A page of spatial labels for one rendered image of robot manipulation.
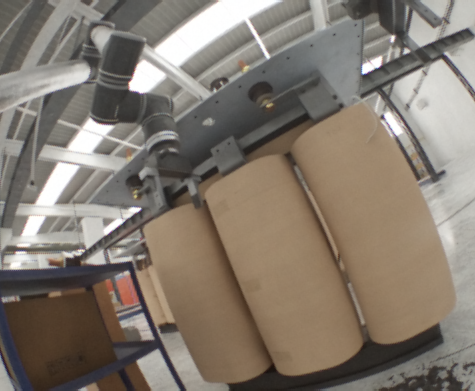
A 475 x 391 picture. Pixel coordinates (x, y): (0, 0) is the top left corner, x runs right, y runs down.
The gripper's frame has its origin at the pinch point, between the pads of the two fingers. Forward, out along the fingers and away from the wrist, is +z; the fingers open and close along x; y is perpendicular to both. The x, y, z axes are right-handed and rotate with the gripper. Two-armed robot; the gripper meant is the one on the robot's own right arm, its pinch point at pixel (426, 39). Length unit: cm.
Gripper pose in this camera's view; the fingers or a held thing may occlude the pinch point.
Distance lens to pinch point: 54.7
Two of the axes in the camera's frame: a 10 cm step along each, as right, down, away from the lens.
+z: 3.7, 8.9, -2.7
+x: 5.4, 0.3, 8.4
